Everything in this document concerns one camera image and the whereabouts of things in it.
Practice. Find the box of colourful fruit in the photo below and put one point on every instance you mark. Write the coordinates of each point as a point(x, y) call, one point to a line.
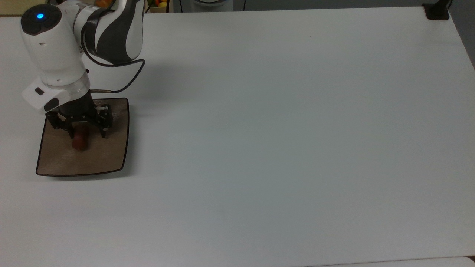
point(159, 5)

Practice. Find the white plate with orange food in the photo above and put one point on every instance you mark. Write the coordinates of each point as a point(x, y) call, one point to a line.
point(103, 3)

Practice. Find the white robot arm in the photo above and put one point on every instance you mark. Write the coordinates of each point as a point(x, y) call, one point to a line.
point(55, 52)

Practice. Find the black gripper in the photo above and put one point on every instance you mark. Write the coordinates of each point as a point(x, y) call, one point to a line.
point(79, 111)

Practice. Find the square brown ceramic plate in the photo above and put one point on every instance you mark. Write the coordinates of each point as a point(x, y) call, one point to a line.
point(100, 155)

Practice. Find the small dark red food item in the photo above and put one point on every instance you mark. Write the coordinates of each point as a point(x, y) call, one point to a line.
point(81, 140)

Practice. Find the black table clamp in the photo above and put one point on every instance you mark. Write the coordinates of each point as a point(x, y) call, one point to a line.
point(436, 12)

